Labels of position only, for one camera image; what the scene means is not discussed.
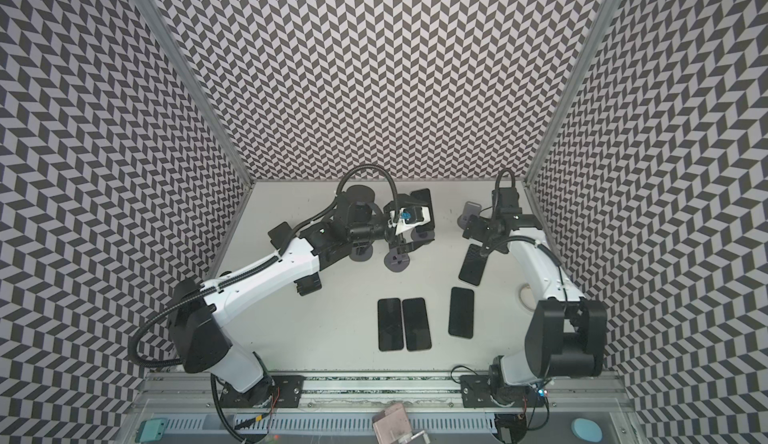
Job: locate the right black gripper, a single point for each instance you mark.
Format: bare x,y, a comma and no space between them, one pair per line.
482,231

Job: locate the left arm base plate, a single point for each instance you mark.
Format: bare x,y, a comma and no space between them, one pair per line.
281,391

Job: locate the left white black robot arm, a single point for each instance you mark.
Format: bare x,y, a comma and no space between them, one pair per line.
191,332

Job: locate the pink box at front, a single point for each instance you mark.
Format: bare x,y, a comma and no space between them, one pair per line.
392,426

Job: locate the grey stand under back-left phone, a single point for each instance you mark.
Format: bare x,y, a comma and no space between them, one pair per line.
361,253

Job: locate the black phone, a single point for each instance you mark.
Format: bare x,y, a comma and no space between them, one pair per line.
390,325
416,325
461,313
473,266
424,198

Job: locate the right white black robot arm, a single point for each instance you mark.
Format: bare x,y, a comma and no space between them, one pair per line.
567,333

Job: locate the tape roll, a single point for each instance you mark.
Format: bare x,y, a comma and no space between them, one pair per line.
526,298

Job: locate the black stand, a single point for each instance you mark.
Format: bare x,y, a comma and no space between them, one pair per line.
308,284
280,236

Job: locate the aluminium front rail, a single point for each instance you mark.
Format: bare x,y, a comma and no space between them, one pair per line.
358,391

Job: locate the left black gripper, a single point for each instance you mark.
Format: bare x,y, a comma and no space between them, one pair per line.
400,244

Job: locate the teal square object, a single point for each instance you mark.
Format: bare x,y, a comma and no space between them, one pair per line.
151,430

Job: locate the grey stand under middle phone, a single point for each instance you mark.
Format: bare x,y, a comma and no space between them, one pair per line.
396,262

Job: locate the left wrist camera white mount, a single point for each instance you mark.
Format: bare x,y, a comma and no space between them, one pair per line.
412,217

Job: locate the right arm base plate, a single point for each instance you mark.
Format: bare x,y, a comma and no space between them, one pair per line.
477,392

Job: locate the teal round object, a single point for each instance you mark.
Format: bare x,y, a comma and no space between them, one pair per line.
587,430

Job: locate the grey round phone stand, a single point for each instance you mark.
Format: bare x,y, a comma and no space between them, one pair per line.
469,210

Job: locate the grey stand under back phone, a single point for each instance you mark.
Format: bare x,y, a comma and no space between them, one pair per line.
419,235

